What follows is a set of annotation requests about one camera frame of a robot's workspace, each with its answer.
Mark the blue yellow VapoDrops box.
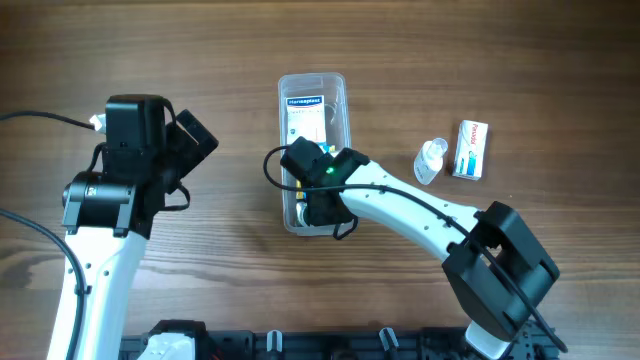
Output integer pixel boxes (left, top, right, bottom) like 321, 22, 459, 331
295, 142, 337, 201

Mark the Hansaplast plaster box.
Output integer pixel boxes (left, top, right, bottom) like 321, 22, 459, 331
286, 95, 326, 144

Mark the green Zam-Buk box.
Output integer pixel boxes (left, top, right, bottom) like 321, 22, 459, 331
295, 200, 310, 227

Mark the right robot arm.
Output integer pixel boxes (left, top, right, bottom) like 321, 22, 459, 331
280, 142, 568, 359

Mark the clear plastic container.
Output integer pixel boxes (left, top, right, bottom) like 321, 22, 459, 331
278, 73, 351, 237

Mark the white spray bottle clear cap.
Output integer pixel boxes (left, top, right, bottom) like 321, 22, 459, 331
413, 138, 448, 185

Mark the white Panadol box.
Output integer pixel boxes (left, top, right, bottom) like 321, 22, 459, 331
452, 120, 489, 181

